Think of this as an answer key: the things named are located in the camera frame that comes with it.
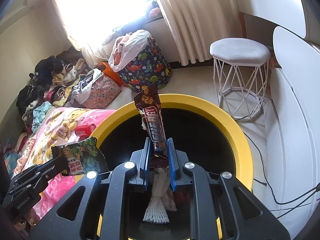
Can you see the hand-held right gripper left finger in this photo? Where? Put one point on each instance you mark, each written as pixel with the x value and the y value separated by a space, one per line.
pixel 147 165

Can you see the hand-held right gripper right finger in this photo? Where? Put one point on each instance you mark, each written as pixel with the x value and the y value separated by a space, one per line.
pixel 172 166

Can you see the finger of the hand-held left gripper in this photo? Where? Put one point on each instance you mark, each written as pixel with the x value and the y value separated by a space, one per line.
pixel 42 167
pixel 51 174

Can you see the white orange plastic bag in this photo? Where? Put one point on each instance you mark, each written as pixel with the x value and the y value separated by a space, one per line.
pixel 172 201

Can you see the green snack packet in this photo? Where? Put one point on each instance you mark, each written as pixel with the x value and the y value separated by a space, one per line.
pixel 85 155

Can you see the white foam net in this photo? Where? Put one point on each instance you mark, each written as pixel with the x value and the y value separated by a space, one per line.
pixel 156 205

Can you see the brown snack bar wrapper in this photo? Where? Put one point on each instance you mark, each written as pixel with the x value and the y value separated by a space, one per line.
pixel 152 110

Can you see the yellow rimmed black bin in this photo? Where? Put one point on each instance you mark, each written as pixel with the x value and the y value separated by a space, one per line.
pixel 200 105

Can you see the pink printed blanket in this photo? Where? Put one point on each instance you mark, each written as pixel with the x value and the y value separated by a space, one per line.
pixel 50 130

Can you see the light blue cloth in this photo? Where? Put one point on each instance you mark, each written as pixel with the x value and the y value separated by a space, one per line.
pixel 41 113

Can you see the red packet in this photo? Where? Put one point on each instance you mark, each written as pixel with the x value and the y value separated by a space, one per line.
pixel 83 130

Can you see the pink floral storage bag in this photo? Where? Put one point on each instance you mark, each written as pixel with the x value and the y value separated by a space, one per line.
pixel 105 92

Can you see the pile of clothes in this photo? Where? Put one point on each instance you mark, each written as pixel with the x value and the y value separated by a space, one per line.
pixel 50 80

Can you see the grey white crumpled clothes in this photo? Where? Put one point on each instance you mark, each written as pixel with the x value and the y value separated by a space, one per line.
pixel 87 85

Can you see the dinosaur print storage bag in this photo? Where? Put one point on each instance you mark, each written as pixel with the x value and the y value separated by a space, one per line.
pixel 147 70

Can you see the white plastic bag of clothes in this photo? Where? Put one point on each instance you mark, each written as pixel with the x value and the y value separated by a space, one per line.
pixel 127 47

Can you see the cream curtain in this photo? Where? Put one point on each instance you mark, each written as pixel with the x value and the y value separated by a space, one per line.
pixel 190 17
pixel 72 35

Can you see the white chair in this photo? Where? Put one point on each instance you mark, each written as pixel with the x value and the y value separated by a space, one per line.
pixel 292 92

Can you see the clothes on windowsill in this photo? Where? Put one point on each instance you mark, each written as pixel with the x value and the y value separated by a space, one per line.
pixel 152 10

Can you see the window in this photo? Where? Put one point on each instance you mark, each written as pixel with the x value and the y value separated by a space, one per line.
pixel 105 0

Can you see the white desk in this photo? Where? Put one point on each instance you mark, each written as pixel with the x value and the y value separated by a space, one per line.
pixel 272 7

